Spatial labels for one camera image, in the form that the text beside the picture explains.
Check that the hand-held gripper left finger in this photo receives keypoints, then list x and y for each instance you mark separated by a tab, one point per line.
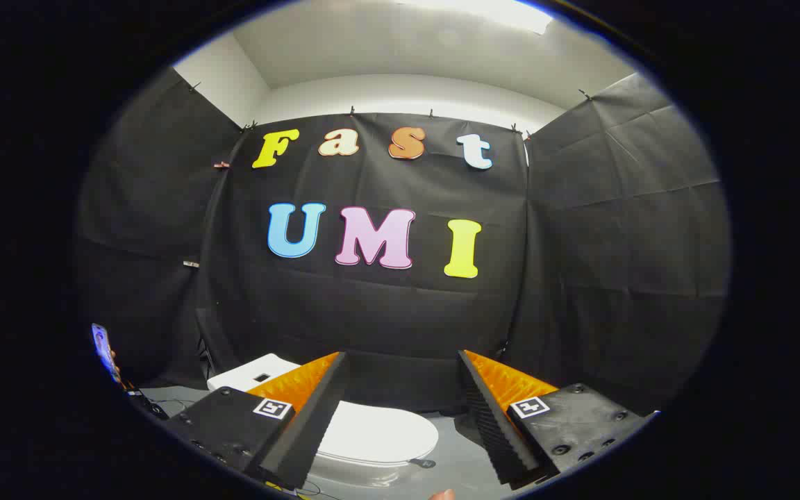
317	417

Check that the thin black stand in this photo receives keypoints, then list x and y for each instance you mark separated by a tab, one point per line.
205	351

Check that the white toilet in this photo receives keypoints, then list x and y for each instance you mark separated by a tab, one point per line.
251	373

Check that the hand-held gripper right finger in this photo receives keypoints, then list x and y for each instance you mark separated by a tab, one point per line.
494	423

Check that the white toilet lid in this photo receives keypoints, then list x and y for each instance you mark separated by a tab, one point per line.
379	434

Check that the smartphone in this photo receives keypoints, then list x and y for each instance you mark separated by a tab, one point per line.
103	347

